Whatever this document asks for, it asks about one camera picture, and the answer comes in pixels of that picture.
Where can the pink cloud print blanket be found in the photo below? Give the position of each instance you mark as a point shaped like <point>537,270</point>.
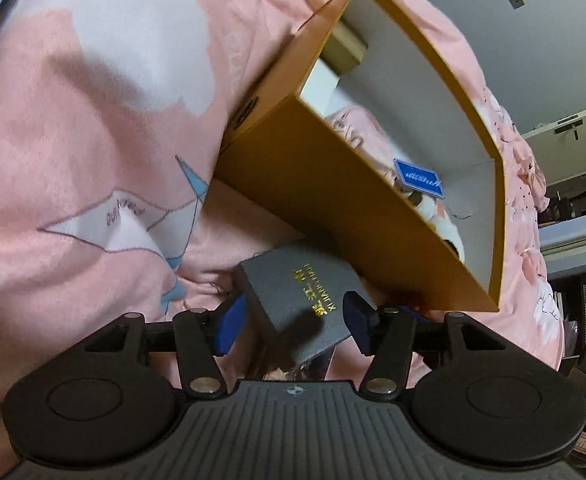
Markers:
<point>73,135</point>

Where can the pink cartoon pouch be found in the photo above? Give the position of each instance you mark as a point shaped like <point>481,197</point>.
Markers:
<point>358,135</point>

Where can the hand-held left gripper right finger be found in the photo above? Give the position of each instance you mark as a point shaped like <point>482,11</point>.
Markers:
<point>360,322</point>

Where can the orange cardboard box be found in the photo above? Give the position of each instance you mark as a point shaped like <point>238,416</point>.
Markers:
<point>323,185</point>

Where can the tall white box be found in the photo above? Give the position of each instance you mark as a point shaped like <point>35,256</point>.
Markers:
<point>320,85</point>

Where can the blue card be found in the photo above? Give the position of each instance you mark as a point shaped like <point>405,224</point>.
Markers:
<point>419,178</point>

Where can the illustrated art card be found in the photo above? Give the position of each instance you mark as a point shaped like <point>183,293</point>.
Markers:
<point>303,367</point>

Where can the grey box with gold print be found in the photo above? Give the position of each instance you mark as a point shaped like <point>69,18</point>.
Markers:
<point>293,290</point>

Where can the white and yellow plush toy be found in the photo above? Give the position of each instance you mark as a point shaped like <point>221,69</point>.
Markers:
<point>440,225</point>

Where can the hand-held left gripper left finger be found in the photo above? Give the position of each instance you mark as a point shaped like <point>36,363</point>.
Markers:
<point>229,325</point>

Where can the dark shelving unit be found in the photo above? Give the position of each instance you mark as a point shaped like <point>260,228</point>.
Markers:
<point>580,260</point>

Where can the small gold box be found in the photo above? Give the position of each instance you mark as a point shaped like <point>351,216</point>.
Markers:
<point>345,47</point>

